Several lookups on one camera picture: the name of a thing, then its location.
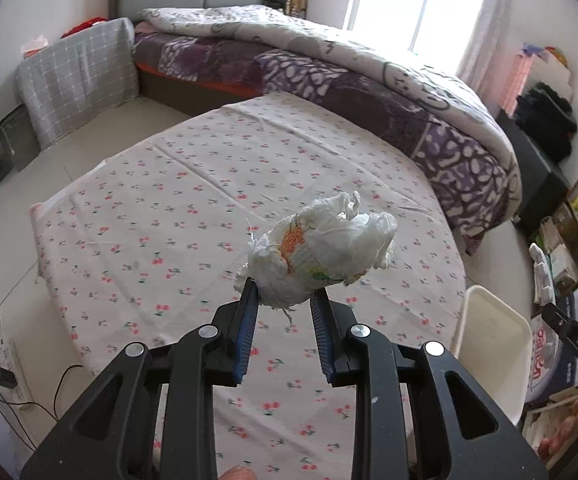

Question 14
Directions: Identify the bed with patterned quilt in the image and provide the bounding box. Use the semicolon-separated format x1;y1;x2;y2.
139;4;520;251

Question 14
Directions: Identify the white paper bag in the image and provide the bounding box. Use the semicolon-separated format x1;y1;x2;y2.
521;42;572;101

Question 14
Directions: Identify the window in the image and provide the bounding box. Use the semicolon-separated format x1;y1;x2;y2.
346;0;494;58

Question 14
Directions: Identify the black cabinet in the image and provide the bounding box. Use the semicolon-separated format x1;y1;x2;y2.
496;110;570;233

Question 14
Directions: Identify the grey striped cloth cover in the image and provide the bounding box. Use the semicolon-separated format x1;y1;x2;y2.
14;17;140;151

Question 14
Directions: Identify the small black bin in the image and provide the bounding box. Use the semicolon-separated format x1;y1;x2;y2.
0;105;41;173

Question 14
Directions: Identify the white plastic bin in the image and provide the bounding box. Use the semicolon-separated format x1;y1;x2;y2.
451;285;532;428

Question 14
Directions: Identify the white plastic bag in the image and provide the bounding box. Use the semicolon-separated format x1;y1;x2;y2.
236;191;399;328

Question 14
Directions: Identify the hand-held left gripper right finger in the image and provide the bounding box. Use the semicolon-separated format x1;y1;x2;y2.
309;294;550;480

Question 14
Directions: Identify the black bag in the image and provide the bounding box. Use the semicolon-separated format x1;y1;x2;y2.
514;82;577;161

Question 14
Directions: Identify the purple patterned bed sheet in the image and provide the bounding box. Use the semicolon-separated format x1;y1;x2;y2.
133;32;517;256

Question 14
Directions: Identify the cardboard box with food print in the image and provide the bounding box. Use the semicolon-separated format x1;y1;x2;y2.
521;390;578;471

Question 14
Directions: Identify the pale pink curtain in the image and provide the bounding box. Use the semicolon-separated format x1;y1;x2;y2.
456;0;514;96

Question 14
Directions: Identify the red cloth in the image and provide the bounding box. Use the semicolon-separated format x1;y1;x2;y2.
62;17;107;38

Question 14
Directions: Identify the white power strip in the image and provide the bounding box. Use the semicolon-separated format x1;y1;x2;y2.
0;340;30;403

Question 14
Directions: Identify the pink striped cloth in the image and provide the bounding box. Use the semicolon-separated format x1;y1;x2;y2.
501;52;530;118

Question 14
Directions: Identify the black charger with cable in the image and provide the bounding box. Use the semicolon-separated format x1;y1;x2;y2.
0;364;85;453

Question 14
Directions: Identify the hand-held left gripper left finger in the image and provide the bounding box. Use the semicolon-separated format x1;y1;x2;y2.
22;280;261;480

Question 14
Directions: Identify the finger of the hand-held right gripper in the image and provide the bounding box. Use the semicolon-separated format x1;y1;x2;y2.
541;304;577;339

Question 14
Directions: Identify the pink tissue pack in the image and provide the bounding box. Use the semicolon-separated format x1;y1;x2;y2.
19;34;50;58

